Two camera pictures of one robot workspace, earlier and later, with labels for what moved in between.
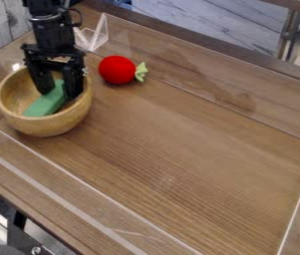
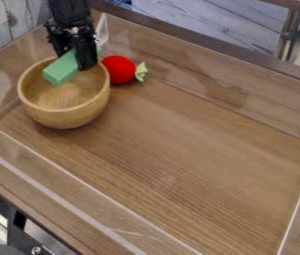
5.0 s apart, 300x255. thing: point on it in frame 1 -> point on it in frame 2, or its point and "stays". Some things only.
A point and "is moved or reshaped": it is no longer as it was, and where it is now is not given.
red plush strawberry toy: [118, 70] stays
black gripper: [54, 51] -> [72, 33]
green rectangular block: [49, 102] is moved or reshaped
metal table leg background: [296, 30] stays
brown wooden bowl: [17, 92] is moved or reshaped
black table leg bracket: [19, 239] stays
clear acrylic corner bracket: [89, 39] stays
